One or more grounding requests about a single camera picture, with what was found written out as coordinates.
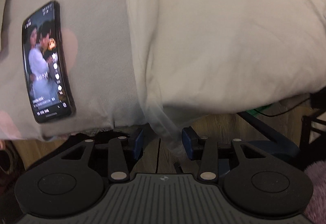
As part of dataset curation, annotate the beige long-sleeve shirt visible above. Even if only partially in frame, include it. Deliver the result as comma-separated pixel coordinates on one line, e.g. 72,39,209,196
127,0,325,155

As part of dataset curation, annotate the pink fluffy rug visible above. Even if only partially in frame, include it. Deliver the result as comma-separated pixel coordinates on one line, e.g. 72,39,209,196
304,161,326,224

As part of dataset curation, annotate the black smartphone with lit screen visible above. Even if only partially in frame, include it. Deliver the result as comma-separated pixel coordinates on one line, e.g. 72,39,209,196
22,0,75,124

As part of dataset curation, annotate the grey bedspread with pink dots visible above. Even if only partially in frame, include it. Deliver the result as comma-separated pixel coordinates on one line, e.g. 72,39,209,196
1,0,148,140

